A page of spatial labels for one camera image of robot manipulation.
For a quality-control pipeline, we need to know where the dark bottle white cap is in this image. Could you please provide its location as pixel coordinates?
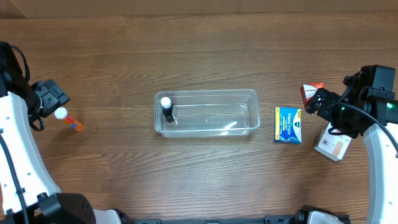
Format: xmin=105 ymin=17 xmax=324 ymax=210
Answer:
xmin=160 ymin=96 xmax=177 ymax=123

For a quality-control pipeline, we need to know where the blue VapoDrops box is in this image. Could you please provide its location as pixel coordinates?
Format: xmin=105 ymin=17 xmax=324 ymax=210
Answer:
xmin=274 ymin=107 xmax=302 ymax=144

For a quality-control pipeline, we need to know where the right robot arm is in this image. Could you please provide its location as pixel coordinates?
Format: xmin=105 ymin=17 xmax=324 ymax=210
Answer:
xmin=306 ymin=65 xmax=397 ymax=223

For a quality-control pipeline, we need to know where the clear plastic container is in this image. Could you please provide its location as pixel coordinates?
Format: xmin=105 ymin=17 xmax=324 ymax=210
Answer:
xmin=154 ymin=89 xmax=261 ymax=138

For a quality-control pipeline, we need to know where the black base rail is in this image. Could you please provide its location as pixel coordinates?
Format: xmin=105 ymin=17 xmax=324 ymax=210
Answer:
xmin=118 ymin=205 xmax=352 ymax=224

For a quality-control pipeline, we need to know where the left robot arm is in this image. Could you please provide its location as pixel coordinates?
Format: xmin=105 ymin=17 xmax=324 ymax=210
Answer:
xmin=1 ymin=42 xmax=125 ymax=224

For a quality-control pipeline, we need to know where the white plaster box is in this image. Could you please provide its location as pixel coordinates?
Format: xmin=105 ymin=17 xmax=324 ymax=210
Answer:
xmin=314 ymin=122 xmax=352 ymax=161

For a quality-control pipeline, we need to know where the orange tube white cap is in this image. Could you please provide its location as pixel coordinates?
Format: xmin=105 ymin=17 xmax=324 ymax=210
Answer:
xmin=54 ymin=107 xmax=85 ymax=132

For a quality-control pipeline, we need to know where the red small box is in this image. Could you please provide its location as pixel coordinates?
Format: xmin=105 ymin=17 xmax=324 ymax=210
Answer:
xmin=300 ymin=83 xmax=325 ymax=110

